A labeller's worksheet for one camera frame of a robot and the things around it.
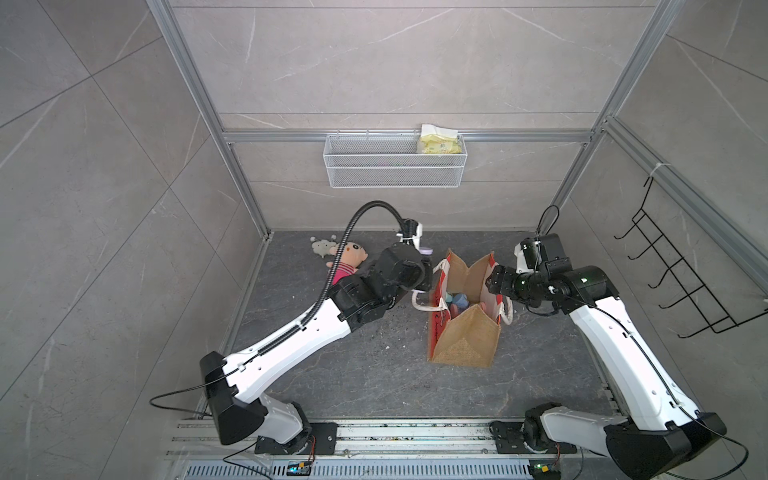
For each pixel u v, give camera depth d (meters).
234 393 0.39
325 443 0.73
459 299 0.90
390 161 1.01
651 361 0.40
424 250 0.65
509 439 0.73
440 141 0.86
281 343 0.42
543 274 0.52
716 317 0.60
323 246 1.10
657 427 0.38
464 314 0.71
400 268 0.47
